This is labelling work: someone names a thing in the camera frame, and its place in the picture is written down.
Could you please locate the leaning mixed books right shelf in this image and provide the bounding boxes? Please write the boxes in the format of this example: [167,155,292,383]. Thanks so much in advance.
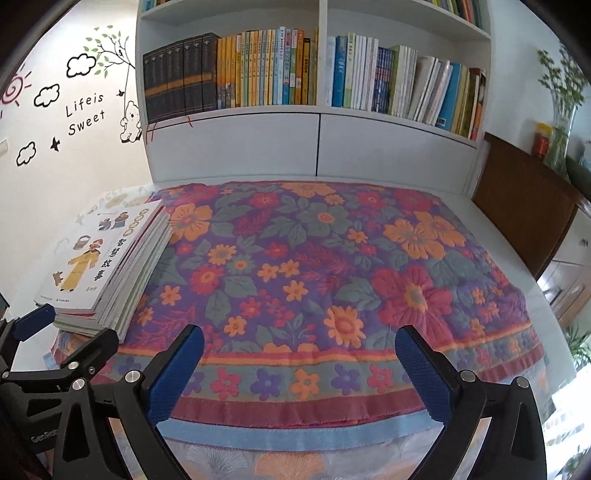
[325,33,487,141]

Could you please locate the colourful floral quilt mat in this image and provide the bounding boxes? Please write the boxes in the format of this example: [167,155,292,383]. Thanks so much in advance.
[48,180,555,480]

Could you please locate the row of yellow books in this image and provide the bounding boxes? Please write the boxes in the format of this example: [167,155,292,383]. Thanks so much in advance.
[217,26,320,109]

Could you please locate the glass vase with plant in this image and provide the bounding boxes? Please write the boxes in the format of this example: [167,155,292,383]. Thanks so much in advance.
[537,44,589,178]

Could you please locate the white bookshelf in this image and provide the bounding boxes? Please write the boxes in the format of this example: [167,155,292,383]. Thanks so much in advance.
[136,1,493,194]

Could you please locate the stack of sorted books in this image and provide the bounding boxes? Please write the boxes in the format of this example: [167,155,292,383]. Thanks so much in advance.
[53,200,172,340]

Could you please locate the row of black books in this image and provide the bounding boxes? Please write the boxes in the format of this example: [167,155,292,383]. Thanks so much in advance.
[142,32,221,124]

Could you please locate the red yellow container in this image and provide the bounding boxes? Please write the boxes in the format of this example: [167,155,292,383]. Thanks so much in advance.
[532,122,552,160]

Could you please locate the brown wooden cabinet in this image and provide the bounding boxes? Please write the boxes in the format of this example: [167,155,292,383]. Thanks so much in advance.
[473,133,590,328]

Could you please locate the white book yellow robed man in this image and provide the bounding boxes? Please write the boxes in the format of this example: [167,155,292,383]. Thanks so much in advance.
[34,201,165,315]

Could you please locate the white wall switch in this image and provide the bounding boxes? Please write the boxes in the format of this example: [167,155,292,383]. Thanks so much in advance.
[0,139,9,157]

